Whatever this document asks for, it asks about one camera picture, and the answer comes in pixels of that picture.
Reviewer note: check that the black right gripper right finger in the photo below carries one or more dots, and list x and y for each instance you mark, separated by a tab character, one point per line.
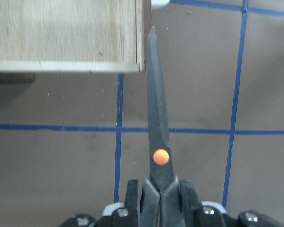
189	201

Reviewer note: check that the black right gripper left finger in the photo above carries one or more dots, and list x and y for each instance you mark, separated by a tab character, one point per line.
132	204

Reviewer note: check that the dark brown wooden cabinet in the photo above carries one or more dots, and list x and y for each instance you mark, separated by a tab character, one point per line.
16	78

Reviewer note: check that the grey orange scissors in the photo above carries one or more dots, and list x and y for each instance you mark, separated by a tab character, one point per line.
160	201

